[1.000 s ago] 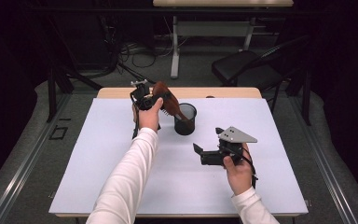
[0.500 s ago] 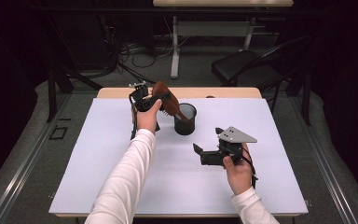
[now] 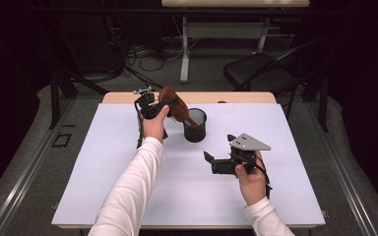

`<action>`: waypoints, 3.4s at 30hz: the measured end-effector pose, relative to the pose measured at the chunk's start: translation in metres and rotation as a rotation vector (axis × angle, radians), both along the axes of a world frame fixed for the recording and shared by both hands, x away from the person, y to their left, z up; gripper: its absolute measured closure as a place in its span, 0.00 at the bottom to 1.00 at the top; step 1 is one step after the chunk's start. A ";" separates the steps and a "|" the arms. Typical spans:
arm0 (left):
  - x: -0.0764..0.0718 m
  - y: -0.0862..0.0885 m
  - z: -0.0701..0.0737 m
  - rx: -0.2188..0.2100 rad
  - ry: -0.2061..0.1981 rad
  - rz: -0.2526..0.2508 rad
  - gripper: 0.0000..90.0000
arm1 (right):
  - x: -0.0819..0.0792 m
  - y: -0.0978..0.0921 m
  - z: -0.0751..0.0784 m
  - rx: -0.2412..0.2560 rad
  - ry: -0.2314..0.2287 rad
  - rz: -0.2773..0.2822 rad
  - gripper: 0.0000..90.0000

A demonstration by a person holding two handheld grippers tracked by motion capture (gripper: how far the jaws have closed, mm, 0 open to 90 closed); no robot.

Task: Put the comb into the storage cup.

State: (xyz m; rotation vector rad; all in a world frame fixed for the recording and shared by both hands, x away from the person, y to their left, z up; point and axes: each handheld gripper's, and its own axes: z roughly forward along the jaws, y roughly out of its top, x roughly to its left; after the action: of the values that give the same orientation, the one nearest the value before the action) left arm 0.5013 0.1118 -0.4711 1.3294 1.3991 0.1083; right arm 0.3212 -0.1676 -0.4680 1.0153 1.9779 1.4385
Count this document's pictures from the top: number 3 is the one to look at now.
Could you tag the black folding chair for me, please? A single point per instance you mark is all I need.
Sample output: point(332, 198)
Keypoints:
point(252, 70)

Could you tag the black metal stand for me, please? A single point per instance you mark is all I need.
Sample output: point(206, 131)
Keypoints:
point(55, 98)
point(324, 105)

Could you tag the white-legged desk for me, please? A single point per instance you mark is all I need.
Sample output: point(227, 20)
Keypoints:
point(224, 30)

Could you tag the black mesh pen cup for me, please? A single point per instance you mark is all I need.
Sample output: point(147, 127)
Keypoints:
point(195, 132)

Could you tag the white paper sheet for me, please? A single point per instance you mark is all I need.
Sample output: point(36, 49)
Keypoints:
point(193, 196)

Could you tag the metal floor rail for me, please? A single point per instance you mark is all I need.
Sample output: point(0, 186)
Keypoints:
point(341, 170)
point(29, 170)

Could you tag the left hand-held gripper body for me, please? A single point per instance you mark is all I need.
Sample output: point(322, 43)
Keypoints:
point(147, 101)

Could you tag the black metal crossbar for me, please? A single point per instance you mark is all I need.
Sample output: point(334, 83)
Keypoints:
point(144, 11)

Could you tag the person's right hand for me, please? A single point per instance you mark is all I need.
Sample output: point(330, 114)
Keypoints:
point(254, 187)

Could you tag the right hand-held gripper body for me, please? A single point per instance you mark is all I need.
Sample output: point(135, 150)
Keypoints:
point(247, 142)

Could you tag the brown wooden hairbrush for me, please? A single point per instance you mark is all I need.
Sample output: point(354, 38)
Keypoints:
point(177, 108)

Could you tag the person's left hand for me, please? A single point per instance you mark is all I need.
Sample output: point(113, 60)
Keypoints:
point(154, 128)

